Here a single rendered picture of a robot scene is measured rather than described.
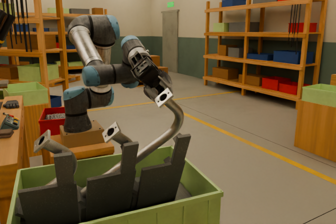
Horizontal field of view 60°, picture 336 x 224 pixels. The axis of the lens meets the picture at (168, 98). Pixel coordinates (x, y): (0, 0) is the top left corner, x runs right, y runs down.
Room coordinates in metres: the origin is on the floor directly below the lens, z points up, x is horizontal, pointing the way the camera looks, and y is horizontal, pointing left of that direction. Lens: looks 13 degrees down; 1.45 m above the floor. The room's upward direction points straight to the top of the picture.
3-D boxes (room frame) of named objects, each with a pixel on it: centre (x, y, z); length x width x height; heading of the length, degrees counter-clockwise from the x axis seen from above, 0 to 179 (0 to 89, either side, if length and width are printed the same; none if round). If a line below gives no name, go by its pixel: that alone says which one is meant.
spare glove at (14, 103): (2.13, 1.19, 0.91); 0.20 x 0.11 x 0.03; 29
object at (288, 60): (6.70, -1.92, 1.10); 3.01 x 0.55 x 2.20; 29
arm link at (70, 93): (1.55, 0.50, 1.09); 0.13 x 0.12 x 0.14; 118
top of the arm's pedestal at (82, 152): (1.55, 0.50, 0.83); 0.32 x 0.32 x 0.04; 25
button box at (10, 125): (1.64, 0.93, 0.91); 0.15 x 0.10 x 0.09; 25
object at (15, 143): (1.81, 1.03, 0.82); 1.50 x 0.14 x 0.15; 25
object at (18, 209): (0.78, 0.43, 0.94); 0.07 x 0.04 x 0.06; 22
